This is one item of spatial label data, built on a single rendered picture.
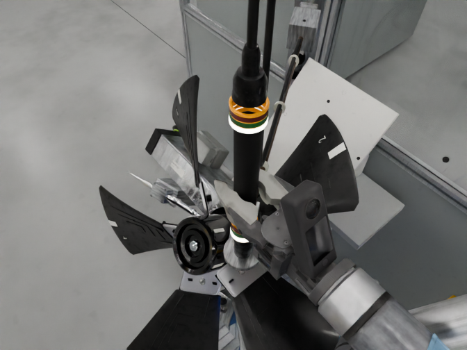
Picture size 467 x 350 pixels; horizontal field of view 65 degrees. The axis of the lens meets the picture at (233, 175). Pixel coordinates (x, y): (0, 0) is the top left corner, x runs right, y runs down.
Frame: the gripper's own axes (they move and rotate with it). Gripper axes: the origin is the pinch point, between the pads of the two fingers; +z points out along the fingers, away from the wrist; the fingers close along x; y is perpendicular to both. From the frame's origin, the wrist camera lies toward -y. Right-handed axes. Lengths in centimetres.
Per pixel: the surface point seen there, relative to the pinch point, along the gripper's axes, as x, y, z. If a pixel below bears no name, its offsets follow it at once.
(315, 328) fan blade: 3.6, 30.0, -20.3
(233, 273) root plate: -1.6, 29.6, -2.4
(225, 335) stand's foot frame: 6, 142, 11
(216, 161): 17.3, 37.0, 28.0
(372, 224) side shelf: 52, 62, -8
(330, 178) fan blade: 15.0, 6.2, -6.9
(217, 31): 70, 51, 96
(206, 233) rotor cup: -2.3, 22.5, 5.1
